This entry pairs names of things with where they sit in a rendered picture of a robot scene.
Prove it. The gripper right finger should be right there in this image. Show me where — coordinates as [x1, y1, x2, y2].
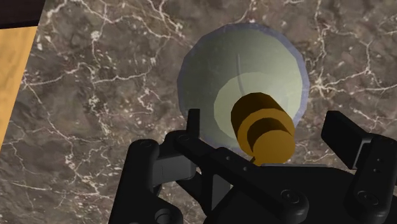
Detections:
[320, 110, 397, 224]

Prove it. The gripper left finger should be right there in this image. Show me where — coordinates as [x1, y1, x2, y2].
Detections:
[108, 108, 310, 224]

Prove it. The ochre grooved cylinder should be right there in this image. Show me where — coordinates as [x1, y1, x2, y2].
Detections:
[230, 92, 296, 166]

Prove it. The pale green bowl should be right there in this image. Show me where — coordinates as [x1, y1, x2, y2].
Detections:
[177, 22, 310, 153]

